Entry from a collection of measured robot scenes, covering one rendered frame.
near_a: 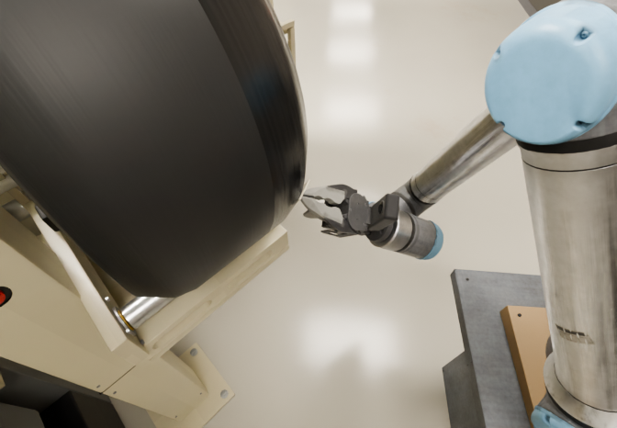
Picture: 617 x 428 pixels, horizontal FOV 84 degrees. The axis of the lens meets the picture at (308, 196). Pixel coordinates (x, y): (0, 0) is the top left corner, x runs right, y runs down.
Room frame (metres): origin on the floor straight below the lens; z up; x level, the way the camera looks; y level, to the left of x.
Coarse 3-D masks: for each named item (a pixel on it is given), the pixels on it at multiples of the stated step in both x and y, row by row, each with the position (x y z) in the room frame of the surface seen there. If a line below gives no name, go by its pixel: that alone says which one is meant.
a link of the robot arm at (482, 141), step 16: (480, 112) 0.50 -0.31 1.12; (464, 128) 0.51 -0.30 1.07; (480, 128) 0.46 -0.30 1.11; (496, 128) 0.44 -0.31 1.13; (448, 144) 0.52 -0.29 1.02; (464, 144) 0.47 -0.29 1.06; (480, 144) 0.45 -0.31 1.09; (496, 144) 0.43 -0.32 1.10; (512, 144) 0.43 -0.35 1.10; (432, 160) 0.54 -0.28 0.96; (448, 160) 0.49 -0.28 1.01; (464, 160) 0.46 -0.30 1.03; (480, 160) 0.45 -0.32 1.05; (416, 176) 0.56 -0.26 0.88; (432, 176) 0.51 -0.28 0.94; (448, 176) 0.48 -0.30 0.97; (464, 176) 0.47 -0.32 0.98; (400, 192) 0.55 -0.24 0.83; (416, 192) 0.53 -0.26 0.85; (432, 192) 0.50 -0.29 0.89; (448, 192) 0.50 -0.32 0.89; (416, 208) 0.51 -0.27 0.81
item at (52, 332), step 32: (0, 224) 0.25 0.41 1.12; (0, 256) 0.21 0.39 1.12; (32, 256) 0.23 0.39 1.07; (0, 288) 0.19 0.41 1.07; (32, 288) 0.20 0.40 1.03; (64, 288) 0.22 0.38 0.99; (0, 320) 0.16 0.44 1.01; (32, 320) 0.18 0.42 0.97; (64, 320) 0.19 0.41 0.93; (0, 352) 0.14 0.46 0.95; (32, 352) 0.15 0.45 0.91; (64, 352) 0.16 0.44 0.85; (96, 352) 0.18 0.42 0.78; (96, 384) 0.14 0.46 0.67; (128, 384) 0.16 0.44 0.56; (160, 384) 0.18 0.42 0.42; (192, 384) 0.22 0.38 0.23
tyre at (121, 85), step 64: (0, 0) 0.25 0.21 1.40; (64, 0) 0.27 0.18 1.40; (128, 0) 0.29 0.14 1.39; (192, 0) 0.32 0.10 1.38; (256, 0) 0.36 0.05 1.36; (0, 64) 0.22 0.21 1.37; (64, 64) 0.23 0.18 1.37; (128, 64) 0.25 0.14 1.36; (192, 64) 0.28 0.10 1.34; (256, 64) 0.31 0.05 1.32; (0, 128) 0.20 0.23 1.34; (64, 128) 0.20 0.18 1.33; (128, 128) 0.21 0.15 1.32; (192, 128) 0.24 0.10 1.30; (256, 128) 0.27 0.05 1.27; (64, 192) 0.17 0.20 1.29; (128, 192) 0.18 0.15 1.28; (192, 192) 0.21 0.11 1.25; (256, 192) 0.25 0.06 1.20; (128, 256) 0.16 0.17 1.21; (192, 256) 0.18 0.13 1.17
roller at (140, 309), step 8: (128, 304) 0.22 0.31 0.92; (136, 304) 0.22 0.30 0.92; (144, 304) 0.22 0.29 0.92; (152, 304) 0.22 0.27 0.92; (160, 304) 0.23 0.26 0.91; (120, 312) 0.21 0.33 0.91; (128, 312) 0.21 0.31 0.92; (136, 312) 0.21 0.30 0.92; (144, 312) 0.21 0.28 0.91; (152, 312) 0.21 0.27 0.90; (128, 320) 0.20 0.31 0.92; (136, 320) 0.20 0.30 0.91; (144, 320) 0.20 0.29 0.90; (136, 328) 0.19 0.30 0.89
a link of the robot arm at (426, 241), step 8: (416, 216) 0.43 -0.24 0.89; (416, 224) 0.40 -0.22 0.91; (424, 224) 0.41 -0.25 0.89; (432, 224) 0.42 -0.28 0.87; (416, 232) 0.38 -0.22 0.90; (424, 232) 0.39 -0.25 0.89; (432, 232) 0.40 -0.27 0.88; (440, 232) 0.41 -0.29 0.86; (416, 240) 0.37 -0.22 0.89; (424, 240) 0.38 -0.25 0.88; (432, 240) 0.38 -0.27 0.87; (440, 240) 0.39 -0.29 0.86; (408, 248) 0.36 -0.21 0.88; (416, 248) 0.36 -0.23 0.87; (424, 248) 0.37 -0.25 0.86; (432, 248) 0.37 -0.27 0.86; (440, 248) 0.38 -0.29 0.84; (416, 256) 0.37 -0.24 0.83; (424, 256) 0.36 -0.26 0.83; (432, 256) 0.37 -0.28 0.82
